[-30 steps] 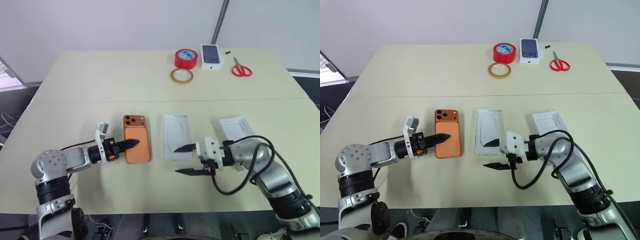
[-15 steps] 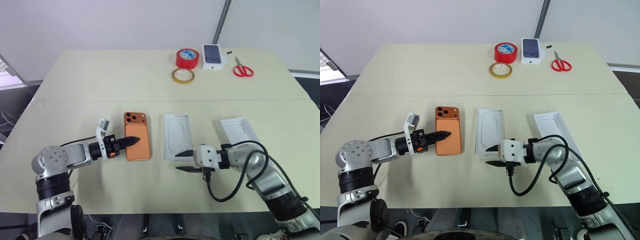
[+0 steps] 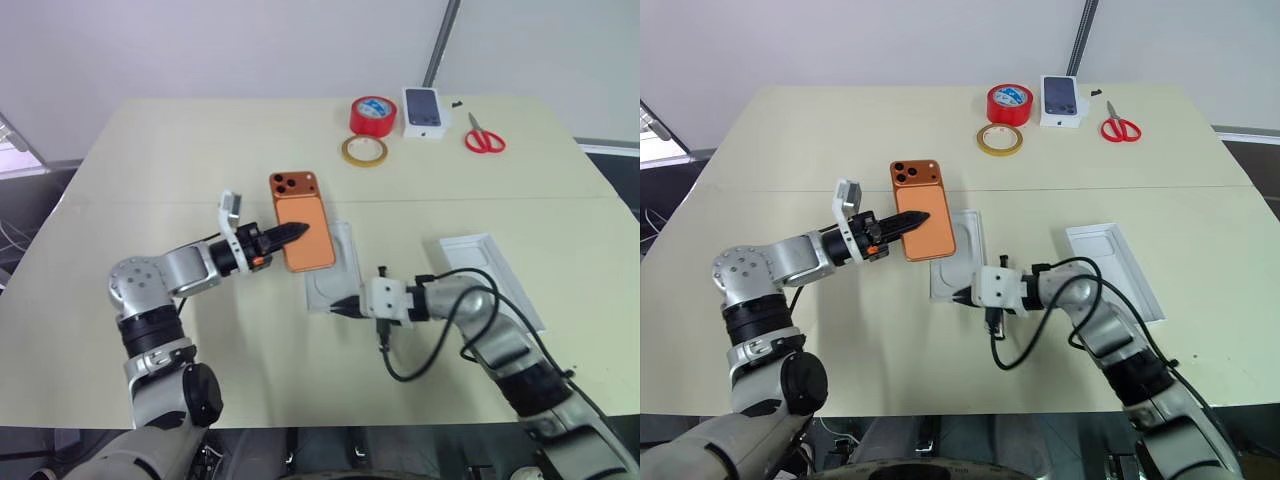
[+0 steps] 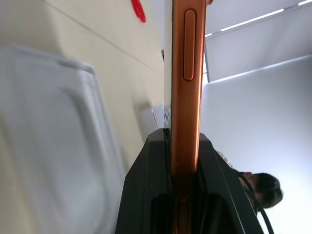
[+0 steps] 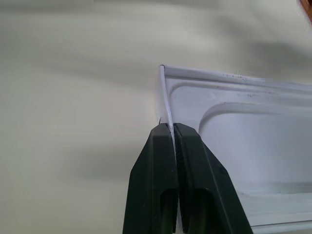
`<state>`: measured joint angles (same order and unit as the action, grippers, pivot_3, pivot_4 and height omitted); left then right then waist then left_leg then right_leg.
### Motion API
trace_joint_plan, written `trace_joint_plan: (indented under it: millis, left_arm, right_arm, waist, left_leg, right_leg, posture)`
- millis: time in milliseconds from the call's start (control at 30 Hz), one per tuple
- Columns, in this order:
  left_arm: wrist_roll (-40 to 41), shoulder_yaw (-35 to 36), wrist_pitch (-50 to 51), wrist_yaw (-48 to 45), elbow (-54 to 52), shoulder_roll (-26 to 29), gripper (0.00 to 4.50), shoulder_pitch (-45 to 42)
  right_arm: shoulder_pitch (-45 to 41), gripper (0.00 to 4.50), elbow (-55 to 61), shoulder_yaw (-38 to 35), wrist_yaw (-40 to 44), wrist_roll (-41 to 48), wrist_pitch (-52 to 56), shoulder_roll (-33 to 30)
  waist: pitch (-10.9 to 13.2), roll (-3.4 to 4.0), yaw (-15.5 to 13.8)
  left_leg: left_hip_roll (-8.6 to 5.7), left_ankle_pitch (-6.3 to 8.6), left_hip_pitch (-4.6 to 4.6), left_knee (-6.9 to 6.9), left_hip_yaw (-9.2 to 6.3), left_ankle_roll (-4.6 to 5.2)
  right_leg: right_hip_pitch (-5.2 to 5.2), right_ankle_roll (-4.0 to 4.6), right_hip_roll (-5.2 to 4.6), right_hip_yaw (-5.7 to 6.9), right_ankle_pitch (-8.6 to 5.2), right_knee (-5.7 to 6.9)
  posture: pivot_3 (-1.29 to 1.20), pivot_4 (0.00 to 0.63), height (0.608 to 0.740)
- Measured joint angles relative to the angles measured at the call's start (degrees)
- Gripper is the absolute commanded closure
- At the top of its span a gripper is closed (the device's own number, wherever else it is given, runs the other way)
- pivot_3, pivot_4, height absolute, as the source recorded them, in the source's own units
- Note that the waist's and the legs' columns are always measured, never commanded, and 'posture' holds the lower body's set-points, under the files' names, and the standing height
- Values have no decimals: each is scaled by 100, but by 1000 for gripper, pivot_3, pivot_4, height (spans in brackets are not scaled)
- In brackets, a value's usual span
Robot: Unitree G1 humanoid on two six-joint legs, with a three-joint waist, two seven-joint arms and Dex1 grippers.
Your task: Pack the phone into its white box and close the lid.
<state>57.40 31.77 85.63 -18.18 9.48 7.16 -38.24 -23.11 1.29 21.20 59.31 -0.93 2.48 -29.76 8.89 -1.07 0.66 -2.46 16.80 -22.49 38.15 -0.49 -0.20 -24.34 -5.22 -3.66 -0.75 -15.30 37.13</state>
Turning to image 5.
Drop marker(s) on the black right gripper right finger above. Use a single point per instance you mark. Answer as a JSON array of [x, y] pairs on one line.
[[204, 180]]

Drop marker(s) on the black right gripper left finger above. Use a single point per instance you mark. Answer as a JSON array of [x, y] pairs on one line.
[[151, 175]]

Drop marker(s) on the white plastic tray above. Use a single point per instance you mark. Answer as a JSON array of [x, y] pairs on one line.
[[243, 136]]

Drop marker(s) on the brown wooden object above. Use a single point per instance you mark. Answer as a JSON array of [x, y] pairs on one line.
[[307, 9]]

